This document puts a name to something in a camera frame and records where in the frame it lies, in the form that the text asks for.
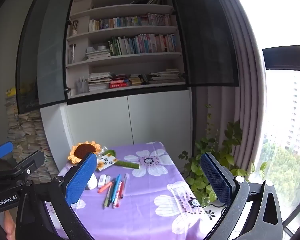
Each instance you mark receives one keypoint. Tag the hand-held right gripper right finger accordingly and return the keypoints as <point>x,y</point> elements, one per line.
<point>215,177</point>

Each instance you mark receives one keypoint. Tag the row of upright books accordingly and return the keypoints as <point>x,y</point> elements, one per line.
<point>145,43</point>
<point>130,22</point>

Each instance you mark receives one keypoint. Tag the white correction tape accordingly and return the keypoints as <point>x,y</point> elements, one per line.
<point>101,180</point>

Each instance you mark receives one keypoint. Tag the stack of red books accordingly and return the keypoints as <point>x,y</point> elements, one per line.
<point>118,83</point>

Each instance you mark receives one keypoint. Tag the stack of white booklets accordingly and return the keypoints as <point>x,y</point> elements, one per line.
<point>98,54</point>

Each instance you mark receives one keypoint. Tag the clear capped patterned pen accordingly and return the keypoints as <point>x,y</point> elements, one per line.
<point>117,196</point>

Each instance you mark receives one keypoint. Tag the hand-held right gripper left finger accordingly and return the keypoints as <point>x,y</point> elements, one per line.
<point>80,178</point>

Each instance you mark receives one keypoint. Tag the yellow plush toy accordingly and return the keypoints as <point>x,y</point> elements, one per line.
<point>11,92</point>

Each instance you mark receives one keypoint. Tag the cup with brushes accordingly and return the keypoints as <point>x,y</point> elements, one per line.
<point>74,30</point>

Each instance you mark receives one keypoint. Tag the light green highlighter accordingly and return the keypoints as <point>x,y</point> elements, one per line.
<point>107,197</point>

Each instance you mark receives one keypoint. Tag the orange highlighter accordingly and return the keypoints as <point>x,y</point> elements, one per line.
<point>105,187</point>

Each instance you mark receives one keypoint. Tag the grey curtain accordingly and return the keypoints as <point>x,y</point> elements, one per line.
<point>245,92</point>

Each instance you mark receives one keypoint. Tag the frosted translucent pen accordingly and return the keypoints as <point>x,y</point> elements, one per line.
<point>124,185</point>

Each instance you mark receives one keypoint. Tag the stack of flat books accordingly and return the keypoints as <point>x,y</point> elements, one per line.
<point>99,82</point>

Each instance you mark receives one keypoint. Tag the white bookcase cabinet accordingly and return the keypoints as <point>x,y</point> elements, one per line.
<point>130,115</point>

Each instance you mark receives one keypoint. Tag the small printed card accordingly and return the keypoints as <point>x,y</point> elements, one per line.
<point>108,160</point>

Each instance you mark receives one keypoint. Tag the small stack of dark books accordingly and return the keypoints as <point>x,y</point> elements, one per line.
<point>138,79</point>

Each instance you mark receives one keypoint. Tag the purple floral tablecloth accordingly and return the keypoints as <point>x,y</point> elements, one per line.
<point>145,205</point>

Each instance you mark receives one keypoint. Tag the dark glass cabinet door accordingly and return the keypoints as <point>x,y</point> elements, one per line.
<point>47,50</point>
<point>205,42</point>

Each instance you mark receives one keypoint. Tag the wide stack of flat magazines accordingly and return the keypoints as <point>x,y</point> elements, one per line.
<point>165,77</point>

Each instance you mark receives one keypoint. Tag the green potted plant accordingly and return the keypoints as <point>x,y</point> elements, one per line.
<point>202,177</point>

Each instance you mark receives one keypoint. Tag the tall pile of papers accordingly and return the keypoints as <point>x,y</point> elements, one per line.
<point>27,135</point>

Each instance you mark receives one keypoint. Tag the green crochet stem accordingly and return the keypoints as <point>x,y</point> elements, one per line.
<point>127,165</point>

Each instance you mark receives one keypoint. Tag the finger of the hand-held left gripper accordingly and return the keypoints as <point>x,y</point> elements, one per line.
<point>31,161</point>
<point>1,150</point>

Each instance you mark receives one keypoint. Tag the black window frame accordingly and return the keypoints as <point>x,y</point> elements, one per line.
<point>285,57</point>

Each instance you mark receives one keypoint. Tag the clear bottle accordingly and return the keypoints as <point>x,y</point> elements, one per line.
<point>72,55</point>

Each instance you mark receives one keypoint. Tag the grey felt pen holder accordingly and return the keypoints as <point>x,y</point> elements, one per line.
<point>92,181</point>

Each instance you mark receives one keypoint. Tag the person's left hand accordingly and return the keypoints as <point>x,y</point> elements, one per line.
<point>9,226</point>

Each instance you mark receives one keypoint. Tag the blue pen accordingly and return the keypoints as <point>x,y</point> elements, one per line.
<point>115,187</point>

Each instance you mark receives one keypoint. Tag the crochet sunflower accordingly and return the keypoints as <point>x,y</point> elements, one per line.
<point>83,150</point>

